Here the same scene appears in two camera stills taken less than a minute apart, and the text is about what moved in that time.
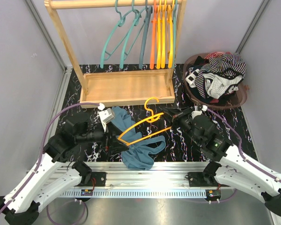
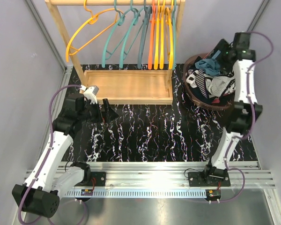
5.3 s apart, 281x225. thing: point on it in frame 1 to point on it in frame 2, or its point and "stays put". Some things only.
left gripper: [117, 146] to [109, 114]
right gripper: [177, 114] to [222, 46]
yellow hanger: [153, 117] to [93, 18]
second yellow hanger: [171, 34] stays put
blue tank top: [137, 156] to [210, 66]
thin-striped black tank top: [227, 62] to [220, 86]
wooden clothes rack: [125, 88] stays put
